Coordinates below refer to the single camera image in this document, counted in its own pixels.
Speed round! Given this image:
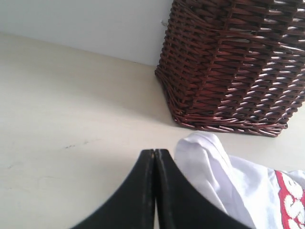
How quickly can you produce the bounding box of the dark brown wicker basket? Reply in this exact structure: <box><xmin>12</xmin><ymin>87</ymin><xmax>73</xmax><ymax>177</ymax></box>
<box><xmin>155</xmin><ymin>0</ymin><xmax>305</xmax><ymax>137</ymax></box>

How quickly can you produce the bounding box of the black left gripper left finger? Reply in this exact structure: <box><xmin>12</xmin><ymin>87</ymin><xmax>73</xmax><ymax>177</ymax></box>
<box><xmin>74</xmin><ymin>149</ymin><xmax>155</xmax><ymax>229</ymax></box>

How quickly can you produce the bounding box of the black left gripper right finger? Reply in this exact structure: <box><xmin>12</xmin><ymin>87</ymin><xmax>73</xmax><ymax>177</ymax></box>
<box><xmin>154</xmin><ymin>149</ymin><xmax>249</xmax><ymax>229</ymax></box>

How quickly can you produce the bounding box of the white shirt with red trim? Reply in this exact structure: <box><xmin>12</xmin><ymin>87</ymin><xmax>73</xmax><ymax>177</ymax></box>
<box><xmin>174</xmin><ymin>131</ymin><xmax>305</xmax><ymax>229</ymax></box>

